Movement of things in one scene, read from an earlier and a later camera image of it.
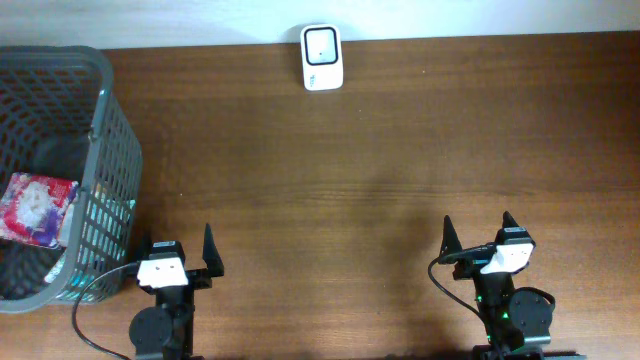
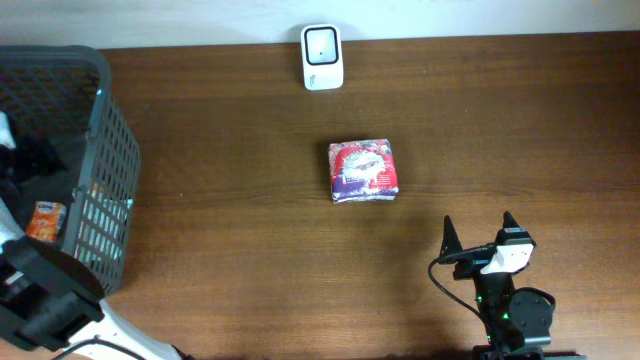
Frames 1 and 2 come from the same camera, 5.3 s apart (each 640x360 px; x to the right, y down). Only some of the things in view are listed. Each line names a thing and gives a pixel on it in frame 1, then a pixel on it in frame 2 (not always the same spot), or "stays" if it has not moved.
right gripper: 451,241 stays
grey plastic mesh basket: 60,119 stays
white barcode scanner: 322,57 stays
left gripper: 214,262 → 38,158
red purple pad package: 33,208 → 362,171
